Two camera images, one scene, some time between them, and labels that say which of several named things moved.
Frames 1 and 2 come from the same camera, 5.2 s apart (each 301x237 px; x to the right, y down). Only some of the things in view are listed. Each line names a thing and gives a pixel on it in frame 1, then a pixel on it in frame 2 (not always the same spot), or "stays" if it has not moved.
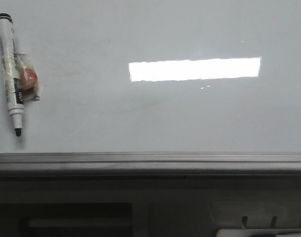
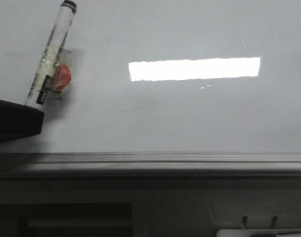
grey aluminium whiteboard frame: x=150 y=165 stays
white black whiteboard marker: x=15 y=102 to x=52 y=77
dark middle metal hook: x=274 y=222 stays
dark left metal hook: x=244 y=220 stays
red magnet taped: x=25 y=67 to x=63 y=75
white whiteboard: x=156 y=76 stays
